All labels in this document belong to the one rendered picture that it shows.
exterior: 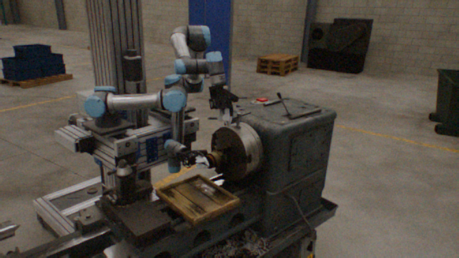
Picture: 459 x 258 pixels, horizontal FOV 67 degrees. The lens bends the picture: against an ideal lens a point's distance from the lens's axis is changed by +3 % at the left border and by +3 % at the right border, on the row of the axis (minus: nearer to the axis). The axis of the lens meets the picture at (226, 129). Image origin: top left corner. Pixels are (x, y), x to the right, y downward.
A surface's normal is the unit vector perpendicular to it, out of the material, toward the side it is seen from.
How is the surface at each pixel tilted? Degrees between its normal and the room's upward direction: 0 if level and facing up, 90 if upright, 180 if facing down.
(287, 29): 90
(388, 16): 90
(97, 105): 91
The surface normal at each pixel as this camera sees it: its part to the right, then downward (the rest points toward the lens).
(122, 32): 0.73, 0.26
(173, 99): 0.15, 0.34
